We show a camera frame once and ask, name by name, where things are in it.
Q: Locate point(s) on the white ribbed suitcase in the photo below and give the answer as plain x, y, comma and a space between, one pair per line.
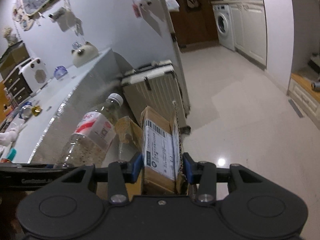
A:
155, 85

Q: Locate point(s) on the white washing machine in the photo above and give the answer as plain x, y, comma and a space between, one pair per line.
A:
223, 21

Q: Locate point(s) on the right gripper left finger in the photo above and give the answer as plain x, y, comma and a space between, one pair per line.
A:
125, 180

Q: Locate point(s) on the white plush sheep toy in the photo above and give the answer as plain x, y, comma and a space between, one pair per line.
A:
143, 4

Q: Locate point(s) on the glass fish tank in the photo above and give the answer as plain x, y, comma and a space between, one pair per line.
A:
12, 57

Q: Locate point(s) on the clear plastic bottle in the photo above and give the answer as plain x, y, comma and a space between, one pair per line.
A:
93, 136

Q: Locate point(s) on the cat shaped ceramic holder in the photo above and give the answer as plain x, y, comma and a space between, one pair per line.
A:
83, 54

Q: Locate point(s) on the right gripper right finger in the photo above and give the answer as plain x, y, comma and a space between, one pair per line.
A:
203, 174

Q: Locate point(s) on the black drawer organizer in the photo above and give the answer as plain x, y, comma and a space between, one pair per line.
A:
16, 84

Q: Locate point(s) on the white kitchen cabinets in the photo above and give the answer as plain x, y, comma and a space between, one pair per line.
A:
249, 26

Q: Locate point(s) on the torn cardboard box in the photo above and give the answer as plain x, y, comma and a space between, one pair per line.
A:
159, 142

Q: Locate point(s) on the crushed blue can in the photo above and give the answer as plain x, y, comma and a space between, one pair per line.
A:
25, 112

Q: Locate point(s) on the knotted white plastic bag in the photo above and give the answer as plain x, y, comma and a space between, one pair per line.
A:
11, 135

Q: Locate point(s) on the wall mounted clear shelf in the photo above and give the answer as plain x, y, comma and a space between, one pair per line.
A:
58, 14

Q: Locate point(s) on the blue tissue pack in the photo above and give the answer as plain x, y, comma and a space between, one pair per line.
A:
60, 72

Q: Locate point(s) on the gold foil wrapper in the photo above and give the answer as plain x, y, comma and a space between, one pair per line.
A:
36, 110

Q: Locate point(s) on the standing water bottle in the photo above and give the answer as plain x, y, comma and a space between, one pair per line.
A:
9, 97

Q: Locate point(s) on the white space heater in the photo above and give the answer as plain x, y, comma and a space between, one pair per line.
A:
35, 74

